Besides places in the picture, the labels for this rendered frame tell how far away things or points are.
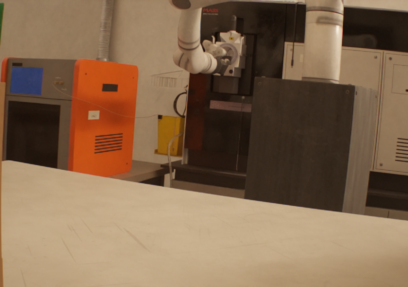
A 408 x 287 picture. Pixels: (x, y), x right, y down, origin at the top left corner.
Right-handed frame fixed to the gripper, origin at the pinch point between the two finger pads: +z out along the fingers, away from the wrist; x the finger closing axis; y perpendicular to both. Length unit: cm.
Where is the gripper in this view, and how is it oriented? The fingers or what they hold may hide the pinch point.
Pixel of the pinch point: (226, 60)
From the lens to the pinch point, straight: 209.5
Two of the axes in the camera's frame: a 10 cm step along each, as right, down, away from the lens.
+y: -4.6, 8.5, 2.4
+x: 8.1, 5.2, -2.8
